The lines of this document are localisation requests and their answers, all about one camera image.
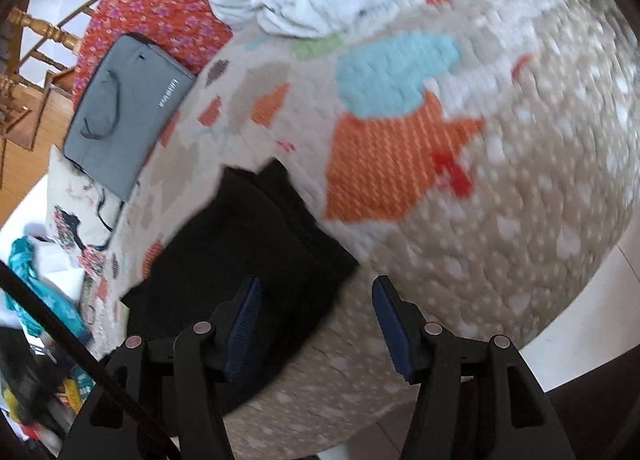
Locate grey laptop bag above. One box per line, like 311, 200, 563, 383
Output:
63, 32, 197, 201

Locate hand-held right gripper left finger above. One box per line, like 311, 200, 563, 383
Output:
59, 275, 263, 460

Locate teal cloth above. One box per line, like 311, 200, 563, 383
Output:
4, 237, 87, 338

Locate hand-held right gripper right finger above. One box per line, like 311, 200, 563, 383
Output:
371, 275, 577, 460

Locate clutter pile of boxes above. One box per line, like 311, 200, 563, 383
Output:
0, 325, 96, 446

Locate patterned beige blanket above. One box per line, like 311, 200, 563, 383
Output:
80, 0, 632, 460

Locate embroidered beige pillow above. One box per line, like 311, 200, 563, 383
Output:
46, 146, 126, 271

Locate red floral bedsheet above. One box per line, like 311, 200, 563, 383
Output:
72, 0, 236, 110

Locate black pants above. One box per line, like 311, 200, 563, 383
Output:
120, 158, 360, 413

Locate black cable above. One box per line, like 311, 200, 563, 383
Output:
0, 260, 183, 460

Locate wooden chair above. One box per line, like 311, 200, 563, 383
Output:
0, 0, 121, 189

